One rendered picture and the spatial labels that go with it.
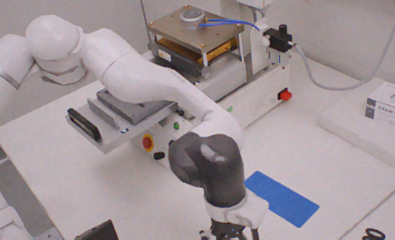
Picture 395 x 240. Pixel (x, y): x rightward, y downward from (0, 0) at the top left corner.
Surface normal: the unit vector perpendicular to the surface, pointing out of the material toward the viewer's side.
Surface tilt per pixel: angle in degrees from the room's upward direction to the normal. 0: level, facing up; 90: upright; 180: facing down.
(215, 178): 86
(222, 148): 9
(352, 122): 0
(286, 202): 0
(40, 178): 0
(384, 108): 88
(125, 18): 90
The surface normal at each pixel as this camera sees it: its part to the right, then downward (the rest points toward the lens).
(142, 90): 0.35, 0.59
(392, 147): -0.13, -0.78
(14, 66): 0.68, 0.08
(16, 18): 0.60, 0.43
